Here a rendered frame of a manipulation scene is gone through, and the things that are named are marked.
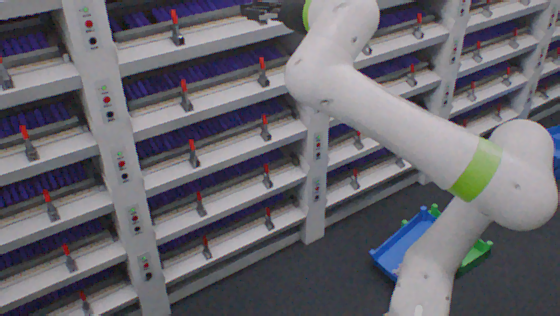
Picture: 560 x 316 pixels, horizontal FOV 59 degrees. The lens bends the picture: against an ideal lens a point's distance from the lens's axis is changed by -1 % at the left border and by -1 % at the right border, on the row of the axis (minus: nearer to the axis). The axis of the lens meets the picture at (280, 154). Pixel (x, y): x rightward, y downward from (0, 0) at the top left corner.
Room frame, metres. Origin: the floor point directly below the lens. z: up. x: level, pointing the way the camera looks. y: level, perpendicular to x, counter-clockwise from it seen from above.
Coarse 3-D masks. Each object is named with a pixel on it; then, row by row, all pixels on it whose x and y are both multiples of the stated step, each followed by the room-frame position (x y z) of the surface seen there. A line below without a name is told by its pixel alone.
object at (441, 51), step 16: (416, 0) 2.06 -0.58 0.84; (432, 0) 1.99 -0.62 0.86; (448, 0) 1.93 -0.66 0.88; (464, 16) 1.94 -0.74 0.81; (464, 32) 1.95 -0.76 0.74; (432, 48) 1.96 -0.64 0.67; (448, 48) 1.90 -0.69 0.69; (448, 64) 1.91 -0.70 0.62; (448, 80) 1.92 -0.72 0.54; (432, 96) 1.93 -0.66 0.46; (448, 112) 1.95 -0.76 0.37
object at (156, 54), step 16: (128, 0) 1.38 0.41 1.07; (144, 0) 1.41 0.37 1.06; (240, 16) 1.46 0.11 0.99; (112, 32) 1.30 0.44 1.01; (208, 32) 1.36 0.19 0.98; (224, 32) 1.37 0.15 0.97; (240, 32) 1.38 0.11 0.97; (256, 32) 1.41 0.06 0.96; (272, 32) 1.45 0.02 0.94; (288, 32) 1.49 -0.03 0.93; (128, 48) 1.25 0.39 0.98; (144, 48) 1.26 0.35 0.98; (160, 48) 1.27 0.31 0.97; (176, 48) 1.28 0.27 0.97; (192, 48) 1.30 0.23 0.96; (208, 48) 1.33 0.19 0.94; (224, 48) 1.36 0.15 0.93; (128, 64) 1.20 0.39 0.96; (144, 64) 1.23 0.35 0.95; (160, 64) 1.25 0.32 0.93
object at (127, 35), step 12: (264, 0) 1.52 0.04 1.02; (276, 0) 1.53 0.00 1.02; (204, 12) 1.41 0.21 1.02; (216, 12) 1.42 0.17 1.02; (228, 12) 1.43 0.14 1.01; (240, 12) 1.46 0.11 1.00; (156, 24) 1.32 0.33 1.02; (168, 24) 1.33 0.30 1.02; (180, 24) 1.35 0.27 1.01; (192, 24) 1.37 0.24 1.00; (120, 36) 1.26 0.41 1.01; (132, 36) 1.28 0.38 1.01; (144, 36) 1.30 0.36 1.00; (156, 36) 1.30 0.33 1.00
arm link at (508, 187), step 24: (480, 144) 0.72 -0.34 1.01; (480, 168) 0.68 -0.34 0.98; (504, 168) 0.68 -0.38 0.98; (528, 168) 0.69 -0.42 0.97; (456, 192) 0.69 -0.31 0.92; (480, 192) 0.67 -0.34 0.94; (504, 192) 0.66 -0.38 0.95; (528, 192) 0.65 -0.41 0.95; (552, 192) 0.66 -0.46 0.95; (504, 216) 0.65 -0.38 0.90; (528, 216) 0.63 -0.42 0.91; (552, 216) 0.65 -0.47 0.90
